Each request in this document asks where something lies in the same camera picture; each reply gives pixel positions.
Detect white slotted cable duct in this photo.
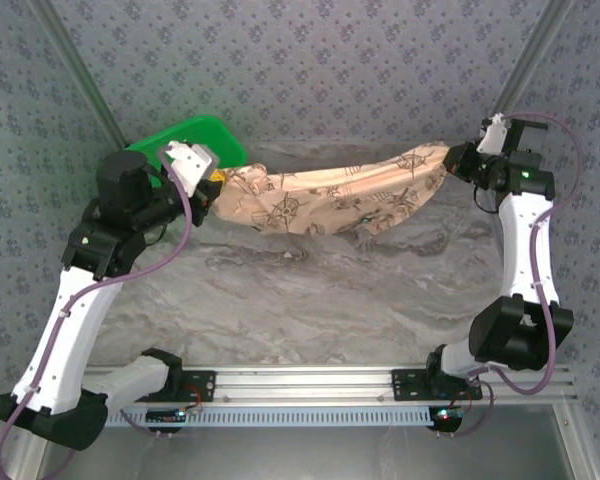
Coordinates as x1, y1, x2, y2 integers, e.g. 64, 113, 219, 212
104, 407, 439, 427

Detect small circuit board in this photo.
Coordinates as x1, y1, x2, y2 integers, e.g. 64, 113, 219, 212
146, 408, 187, 426
428, 407, 465, 432

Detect green plastic basket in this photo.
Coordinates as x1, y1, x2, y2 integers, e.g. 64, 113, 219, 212
122, 114, 248, 171

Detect beige printed t-shirt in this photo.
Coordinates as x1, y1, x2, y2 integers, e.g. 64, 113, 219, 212
214, 141, 452, 239

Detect grooved aluminium base rail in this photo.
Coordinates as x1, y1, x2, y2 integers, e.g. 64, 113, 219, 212
82, 366, 579, 404

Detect aluminium frame post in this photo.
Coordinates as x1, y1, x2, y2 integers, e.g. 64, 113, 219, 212
29, 0, 130, 147
497, 0, 576, 116

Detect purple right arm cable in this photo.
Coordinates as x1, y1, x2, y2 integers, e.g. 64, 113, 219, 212
432, 112, 583, 439

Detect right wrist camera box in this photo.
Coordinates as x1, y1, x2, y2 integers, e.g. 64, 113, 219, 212
477, 112, 512, 154

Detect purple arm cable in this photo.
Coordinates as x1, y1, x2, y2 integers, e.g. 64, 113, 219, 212
0, 149, 194, 480
432, 112, 583, 439

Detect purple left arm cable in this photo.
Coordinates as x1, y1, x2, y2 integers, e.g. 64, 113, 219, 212
0, 149, 194, 480

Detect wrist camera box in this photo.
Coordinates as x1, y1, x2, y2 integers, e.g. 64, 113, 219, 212
166, 140, 222, 197
477, 112, 512, 154

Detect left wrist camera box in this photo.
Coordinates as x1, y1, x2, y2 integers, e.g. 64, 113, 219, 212
166, 140, 222, 197

